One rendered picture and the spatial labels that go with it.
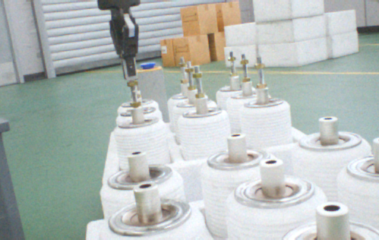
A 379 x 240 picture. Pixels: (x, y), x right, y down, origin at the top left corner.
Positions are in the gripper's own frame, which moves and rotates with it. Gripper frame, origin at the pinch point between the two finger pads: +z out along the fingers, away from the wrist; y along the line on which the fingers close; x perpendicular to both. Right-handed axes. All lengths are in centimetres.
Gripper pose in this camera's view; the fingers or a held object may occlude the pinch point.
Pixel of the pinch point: (129, 68)
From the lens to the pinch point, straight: 83.0
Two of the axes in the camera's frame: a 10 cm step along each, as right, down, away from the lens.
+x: -9.2, 1.9, -3.4
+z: 1.3, 9.7, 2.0
